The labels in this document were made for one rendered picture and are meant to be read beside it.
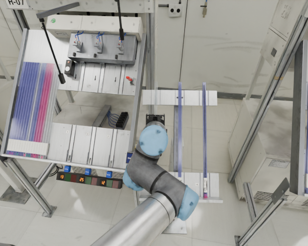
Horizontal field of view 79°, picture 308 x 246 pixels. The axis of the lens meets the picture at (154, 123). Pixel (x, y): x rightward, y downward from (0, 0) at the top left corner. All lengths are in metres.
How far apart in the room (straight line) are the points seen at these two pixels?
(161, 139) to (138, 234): 0.21
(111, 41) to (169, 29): 1.58
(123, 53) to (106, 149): 0.48
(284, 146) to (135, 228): 1.18
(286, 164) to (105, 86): 1.16
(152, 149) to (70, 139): 0.64
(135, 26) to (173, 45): 1.61
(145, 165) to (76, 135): 0.59
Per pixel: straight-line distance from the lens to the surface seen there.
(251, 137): 1.48
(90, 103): 1.62
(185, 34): 2.55
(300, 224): 1.93
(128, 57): 0.97
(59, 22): 1.18
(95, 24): 1.08
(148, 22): 1.06
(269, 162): 1.37
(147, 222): 0.42
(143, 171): 0.52
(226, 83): 2.84
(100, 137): 0.98
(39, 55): 1.26
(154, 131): 0.48
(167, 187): 0.48
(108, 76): 1.03
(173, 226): 1.58
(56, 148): 1.09
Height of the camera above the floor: 1.48
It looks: 40 degrees down
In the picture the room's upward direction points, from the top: straight up
